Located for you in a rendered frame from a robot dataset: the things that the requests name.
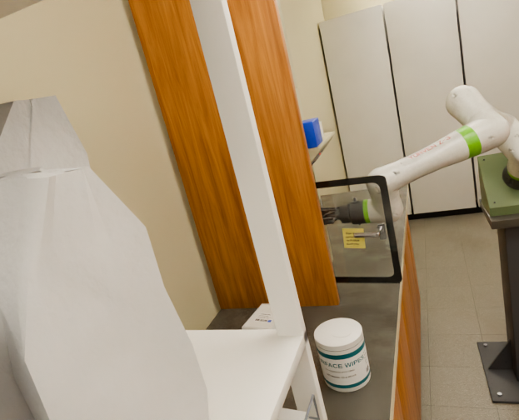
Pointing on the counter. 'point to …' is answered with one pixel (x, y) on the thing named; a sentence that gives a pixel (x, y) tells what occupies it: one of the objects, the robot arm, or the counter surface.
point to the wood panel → (160, 22)
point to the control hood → (321, 145)
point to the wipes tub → (342, 354)
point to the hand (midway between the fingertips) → (302, 217)
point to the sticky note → (353, 238)
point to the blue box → (312, 132)
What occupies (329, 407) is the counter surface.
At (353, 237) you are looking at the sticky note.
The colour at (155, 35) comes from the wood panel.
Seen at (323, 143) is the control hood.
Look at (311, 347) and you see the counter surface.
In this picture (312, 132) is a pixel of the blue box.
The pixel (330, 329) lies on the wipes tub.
